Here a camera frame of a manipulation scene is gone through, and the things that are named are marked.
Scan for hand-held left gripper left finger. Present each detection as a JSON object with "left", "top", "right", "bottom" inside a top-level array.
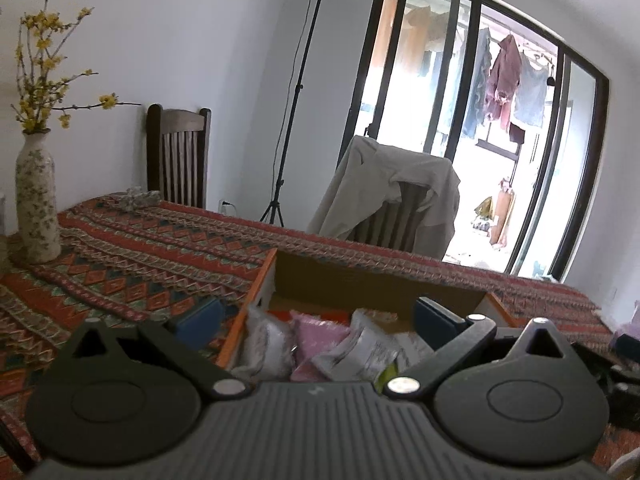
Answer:
[{"left": 65, "top": 297, "right": 253, "bottom": 401}]

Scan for hanging orange garment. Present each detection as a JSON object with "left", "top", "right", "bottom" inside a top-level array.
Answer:
[{"left": 492, "top": 177, "right": 517, "bottom": 250}]

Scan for floral ceramic vase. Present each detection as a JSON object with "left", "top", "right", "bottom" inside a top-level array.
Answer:
[{"left": 15, "top": 129, "right": 62, "bottom": 263}]

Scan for hanging orange shirt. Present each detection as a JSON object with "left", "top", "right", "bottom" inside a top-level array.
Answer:
[{"left": 377, "top": 0, "right": 408, "bottom": 78}]

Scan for purple tissue pack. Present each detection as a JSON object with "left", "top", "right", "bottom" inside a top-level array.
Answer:
[{"left": 612, "top": 300, "right": 640, "bottom": 356}]

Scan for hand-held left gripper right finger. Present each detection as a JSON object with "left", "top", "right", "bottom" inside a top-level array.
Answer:
[{"left": 382, "top": 296, "right": 571, "bottom": 403}]

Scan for hanging blue jeans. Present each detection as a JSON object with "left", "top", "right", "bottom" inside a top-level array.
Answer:
[{"left": 462, "top": 27, "right": 493, "bottom": 140}]

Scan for hanging tan shirt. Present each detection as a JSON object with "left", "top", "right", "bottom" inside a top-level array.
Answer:
[{"left": 404, "top": 6, "right": 448, "bottom": 81}]

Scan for yellow flower branches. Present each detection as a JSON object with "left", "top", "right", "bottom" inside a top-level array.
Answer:
[{"left": 12, "top": 0, "right": 143, "bottom": 136}]

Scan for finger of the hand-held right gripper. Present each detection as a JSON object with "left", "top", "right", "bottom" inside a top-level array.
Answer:
[{"left": 572, "top": 342, "right": 613, "bottom": 378}]

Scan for beige jacket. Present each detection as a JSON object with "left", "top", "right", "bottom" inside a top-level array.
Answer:
[{"left": 306, "top": 135, "right": 461, "bottom": 261}]

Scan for large pink snack packet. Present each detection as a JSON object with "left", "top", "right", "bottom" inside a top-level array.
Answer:
[{"left": 289, "top": 310, "right": 351, "bottom": 382}]

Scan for pile of white wrappers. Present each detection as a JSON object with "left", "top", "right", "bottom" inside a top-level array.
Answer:
[{"left": 232, "top": 305, "right": 436, "bottom": 383}]

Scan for wooden chair under jacket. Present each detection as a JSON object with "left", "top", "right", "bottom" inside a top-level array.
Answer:
[{"left": 347, "top": 182, "right": 431, "bottom": 253}]

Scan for hanging maroon jacket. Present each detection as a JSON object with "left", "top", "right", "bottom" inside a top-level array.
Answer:
[{"left": 484, "top": 34, "right": 523, "bottom": 122}]

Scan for orange cardboard box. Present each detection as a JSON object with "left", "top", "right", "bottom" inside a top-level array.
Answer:
[{"left": 215, "top": 247, "right": 518, "bottom": 371}]

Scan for patterned red tablecloth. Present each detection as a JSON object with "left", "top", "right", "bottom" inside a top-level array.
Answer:
[{"left": 0, "top": 192, "right": 640, "bottom": 480}]

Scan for dark wooden chair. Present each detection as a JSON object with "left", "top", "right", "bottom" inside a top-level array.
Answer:
[{"left": 146, "top": 104, "right": 212, "bottom": 210}]

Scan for yellow bag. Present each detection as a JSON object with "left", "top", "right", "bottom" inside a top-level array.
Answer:
[{"left": 472, "top": 195, "right": 496, "bottom": 233}]

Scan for hanging light blue garment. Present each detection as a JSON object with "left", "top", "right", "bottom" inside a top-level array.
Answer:
[{"left": 511, "top": 60, "right": 551, "bottom": 128}]

